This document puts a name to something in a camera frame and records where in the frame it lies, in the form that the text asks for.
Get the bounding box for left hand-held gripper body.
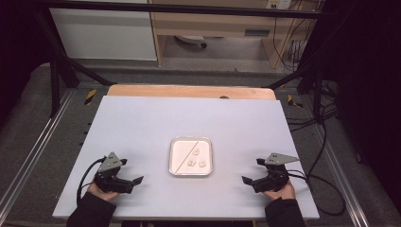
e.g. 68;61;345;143
94;151;133;195

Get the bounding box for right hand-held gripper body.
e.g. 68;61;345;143
252;152;301;194

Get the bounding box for white square tray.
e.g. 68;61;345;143
168;135;214;177

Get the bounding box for thin bamboo skewer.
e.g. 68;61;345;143
175;140;200;174

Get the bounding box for person's right hand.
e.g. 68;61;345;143
262;181;297;201

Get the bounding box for person's left hand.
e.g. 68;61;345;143
87;182;120;202

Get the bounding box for wooden table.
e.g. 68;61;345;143
106;83;278;101

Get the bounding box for white cabinet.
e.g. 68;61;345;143
49;0;158;61

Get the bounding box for office chair base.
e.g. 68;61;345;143
174;34;209;49

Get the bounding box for light wooden desk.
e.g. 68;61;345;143
148;0;324;70

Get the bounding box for left hand-held gripper cable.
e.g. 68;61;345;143
77;156;108;206

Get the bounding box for hand-held gripper cable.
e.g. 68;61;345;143
286;169;347;218
77;156;108;206

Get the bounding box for right hand-held gripper cable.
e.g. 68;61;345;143
286;169;347;218

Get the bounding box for aluminium floor rail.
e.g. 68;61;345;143
309;122;371;227
0;89;76;218

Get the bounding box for black floor cable bundle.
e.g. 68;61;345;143
285;79;340;133

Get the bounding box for hanging black cables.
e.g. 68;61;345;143
271;0;317;73

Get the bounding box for wall socket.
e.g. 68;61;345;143
266;0;293;10

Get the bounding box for black metal frame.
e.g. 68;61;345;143
31;0;329;119

